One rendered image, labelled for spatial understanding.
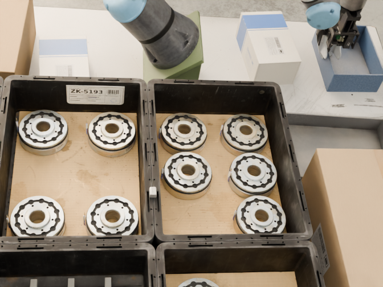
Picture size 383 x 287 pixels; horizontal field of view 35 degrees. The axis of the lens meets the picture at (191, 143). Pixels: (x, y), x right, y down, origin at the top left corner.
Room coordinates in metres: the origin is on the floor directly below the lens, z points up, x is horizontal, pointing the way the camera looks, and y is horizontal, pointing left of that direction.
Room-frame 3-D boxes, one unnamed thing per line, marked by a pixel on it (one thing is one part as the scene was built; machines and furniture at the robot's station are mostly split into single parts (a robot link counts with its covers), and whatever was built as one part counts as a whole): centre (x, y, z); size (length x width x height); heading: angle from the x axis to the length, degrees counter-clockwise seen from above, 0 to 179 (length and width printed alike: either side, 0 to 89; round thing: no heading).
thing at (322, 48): (1.29, -0.30, 0.79); 0.06 x 0.03 x 0.09; 15
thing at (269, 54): (1.30, -0.15, 0.75); 0.20 x 0.12 x 0.09; 20
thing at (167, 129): (0.85, 0.02, 0.86); 0.10 x 0.10 x 0.01
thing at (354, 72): (1.34, -0.38, 0.74); 0.20 x 0.15 x 0.07; 15
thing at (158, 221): (0.76, -0.07, 0.92); 0.40 x 0.30 x 0.02; 14
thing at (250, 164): (0.78, -0.14, 0.86); 0.05 x 0.05 x 0.01
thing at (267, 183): (0.78, -0.14, 0.86); 0.10 x 0.10 x 0.01
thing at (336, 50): (1.30, -0.34, 0.79); 0.06 x 0.03 x 0.09; 15
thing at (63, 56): (1.04, 0.35, 0.75); 0.20 x 0.12 x 0.09; 18
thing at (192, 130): (0.85, 0.02, 0.86); 0.05 x 0.05 x 0.01
